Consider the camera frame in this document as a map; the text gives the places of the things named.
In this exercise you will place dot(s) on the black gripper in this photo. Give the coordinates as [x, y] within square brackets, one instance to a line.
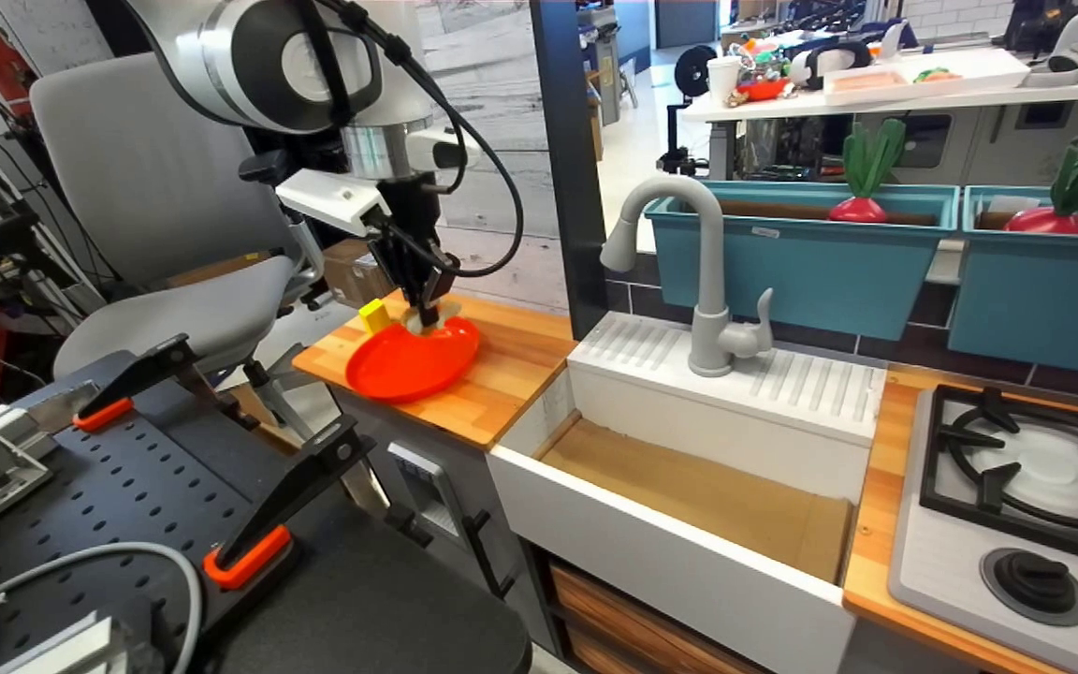
[408, 226]

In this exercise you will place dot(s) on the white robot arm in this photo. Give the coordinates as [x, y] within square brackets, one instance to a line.
[265, 58]

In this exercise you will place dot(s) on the red round plate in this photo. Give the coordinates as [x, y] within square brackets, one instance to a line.
[408, 362]

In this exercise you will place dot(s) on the yellow toy block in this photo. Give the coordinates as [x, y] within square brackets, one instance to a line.
[376, 315]

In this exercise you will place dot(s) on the brown cardboard box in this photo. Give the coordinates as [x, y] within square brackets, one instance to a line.
[345, 267]

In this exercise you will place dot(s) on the wooden toy kitchen counter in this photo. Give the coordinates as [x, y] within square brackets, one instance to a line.
[513, 362]

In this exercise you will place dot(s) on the black orange bar clamp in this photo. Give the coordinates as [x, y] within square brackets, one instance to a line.
[288, 493]
[129, 381]

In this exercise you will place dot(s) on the gray toy faucet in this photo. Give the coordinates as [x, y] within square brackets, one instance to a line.
[704, 275]

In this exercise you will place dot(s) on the gray office chair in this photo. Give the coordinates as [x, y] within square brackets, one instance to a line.
[152, 189]

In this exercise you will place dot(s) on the white toy sink basin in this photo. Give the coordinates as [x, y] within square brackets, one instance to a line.
[740, 432]

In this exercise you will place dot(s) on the teal planter box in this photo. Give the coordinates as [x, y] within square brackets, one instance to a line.
[788, 264]
[1048, 302]

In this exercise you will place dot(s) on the white background desk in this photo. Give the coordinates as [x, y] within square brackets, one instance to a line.
[890, 95]

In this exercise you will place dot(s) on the gray toy stove top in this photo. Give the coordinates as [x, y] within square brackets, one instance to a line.
[936, 562]

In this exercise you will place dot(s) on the dark vertical post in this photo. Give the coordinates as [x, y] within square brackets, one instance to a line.
[568, 161]

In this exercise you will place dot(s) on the large aluminium bracket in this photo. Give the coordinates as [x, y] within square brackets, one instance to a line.
[65, 641]

